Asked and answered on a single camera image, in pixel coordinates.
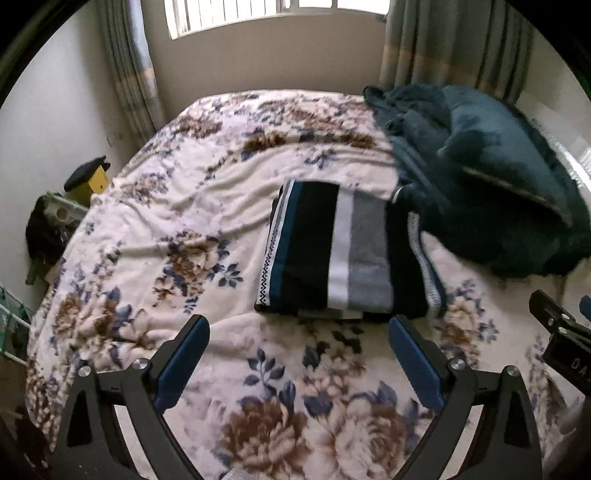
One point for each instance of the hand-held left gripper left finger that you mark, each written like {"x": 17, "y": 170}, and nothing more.
{"x": 182, "y": 364}

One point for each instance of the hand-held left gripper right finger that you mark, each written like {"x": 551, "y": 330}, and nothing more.
{"x": 415, "y": 364}

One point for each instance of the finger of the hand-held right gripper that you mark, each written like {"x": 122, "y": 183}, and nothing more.
{"x": 549, "y": 308}

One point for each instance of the striped black teal white garment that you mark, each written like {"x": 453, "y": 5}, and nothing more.
{"x": 314, "y": 240}

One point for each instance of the dark green pillow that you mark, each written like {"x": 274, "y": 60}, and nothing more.
{"x": 498, "y": 147}

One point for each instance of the floral fleece blanket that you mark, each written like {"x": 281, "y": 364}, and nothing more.
{"x": 184, "y": 194}

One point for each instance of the dark green fluffy blanket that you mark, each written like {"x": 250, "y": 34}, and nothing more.
{"x": 425, "y": 175}

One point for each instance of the black bag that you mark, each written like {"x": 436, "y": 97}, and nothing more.
{"x": 44, "y": 240}

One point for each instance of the grey box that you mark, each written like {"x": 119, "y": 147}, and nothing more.
{"x": 67, "y": 210}

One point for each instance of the yellow box with black lid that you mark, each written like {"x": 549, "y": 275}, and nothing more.
{"x": 85, "y": 173}

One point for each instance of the grey green striped curtain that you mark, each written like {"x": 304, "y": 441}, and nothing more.
{"x": 134, "y": 69}
{"x": 457, "y": 46}

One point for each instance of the barred window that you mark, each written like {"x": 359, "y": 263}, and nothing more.
{"x": 277, "y": 14}

